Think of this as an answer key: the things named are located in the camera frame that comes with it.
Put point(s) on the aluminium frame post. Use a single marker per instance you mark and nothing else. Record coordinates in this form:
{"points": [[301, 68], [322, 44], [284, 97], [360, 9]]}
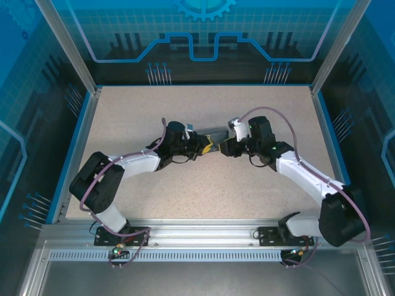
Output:
{"points": [[71, 46], [336, 46]]}

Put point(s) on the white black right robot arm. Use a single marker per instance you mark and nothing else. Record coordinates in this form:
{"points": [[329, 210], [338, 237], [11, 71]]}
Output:
{"points": [[302, 172]]}

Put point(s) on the aluminium mounting rail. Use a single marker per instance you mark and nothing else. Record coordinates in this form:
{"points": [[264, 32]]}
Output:
{"points": [[203, 231]]}

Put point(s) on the starry night painted tin box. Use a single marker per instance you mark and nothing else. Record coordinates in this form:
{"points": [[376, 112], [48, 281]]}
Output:
{"points": [[216, 133]]}

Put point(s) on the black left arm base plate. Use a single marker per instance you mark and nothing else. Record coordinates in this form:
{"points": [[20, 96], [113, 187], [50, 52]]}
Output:
{"points": [[137, 235]]}

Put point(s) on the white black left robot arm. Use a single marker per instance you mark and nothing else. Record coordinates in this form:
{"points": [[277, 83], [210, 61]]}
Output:
{"points": [[139, 163]]}

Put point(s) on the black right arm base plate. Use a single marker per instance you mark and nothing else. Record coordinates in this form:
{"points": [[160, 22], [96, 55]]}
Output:
{"points": [[268, 235]]}

